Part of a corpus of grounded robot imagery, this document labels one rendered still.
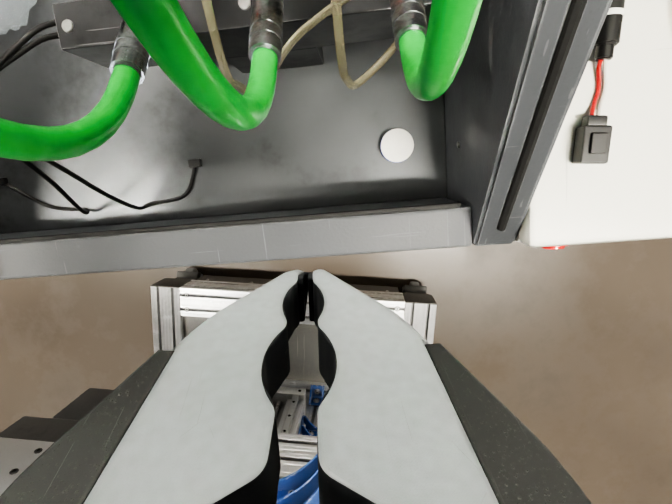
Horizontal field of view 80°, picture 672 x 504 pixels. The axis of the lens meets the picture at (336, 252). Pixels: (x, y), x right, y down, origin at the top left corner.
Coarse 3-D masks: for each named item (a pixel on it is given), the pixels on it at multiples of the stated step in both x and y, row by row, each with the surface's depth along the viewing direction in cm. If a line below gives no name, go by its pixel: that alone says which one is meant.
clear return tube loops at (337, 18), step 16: (208, 0) 25; (336, 0) 24; (208, 16) 25; (320, 16) 31; (336, 16) 25; (304, 32) 31; (336, 32) 25; (288, 48) 32; (336, 48) 26; (224, 64) 27; (352, 80) 30
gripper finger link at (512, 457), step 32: (448, 352) 9; (448, 384) 8; (480, 384) 8; (480, 416) 7; (512, 416) 7; (480, 448) 7; (512, 448) 7; (544, 448) 7; (512, 480) 6; (544, 480) 6
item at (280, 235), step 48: (0, 240) 43; (48, 240) 43; (96, 240) 42; (144, 240) 42; (192, 240) 41; (240, 240) 41; (288, 240) 41; (336, 240) 40; (384, 240) 40; (432, 240) 40
